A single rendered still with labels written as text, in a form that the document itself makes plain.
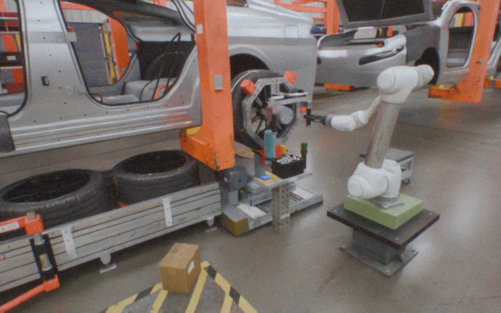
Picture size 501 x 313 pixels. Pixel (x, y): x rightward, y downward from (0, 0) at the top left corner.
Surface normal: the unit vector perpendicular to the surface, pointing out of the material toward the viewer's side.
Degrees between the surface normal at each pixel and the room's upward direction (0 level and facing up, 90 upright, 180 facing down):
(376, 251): 90
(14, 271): 90
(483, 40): 90
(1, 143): 95
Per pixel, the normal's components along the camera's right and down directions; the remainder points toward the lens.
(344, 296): -0.04, -0.95
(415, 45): 0.19, 0.17
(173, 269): -0.22, 0.32
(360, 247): -0.79, 0.22
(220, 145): 0.56, 0.24
